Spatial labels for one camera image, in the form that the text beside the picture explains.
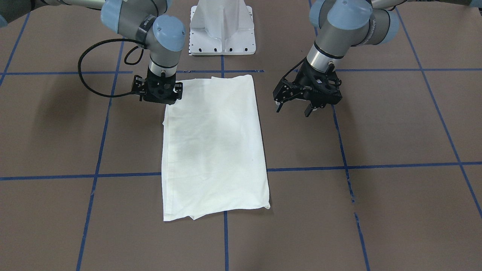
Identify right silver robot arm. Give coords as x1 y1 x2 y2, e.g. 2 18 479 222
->
0 0 187 105

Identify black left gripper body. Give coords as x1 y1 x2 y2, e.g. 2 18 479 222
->
273 60 342 110

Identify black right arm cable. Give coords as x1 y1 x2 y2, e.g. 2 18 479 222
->
78 38 148 98

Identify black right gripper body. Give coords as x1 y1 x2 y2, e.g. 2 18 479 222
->
131 72 183 105

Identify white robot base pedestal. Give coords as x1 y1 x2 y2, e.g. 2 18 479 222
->
188 0 256 56

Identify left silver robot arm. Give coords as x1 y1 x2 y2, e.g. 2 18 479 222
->
273 0 404 117

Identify cream long-sleeve cat shirt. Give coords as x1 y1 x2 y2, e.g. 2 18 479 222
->
161 75 270 221

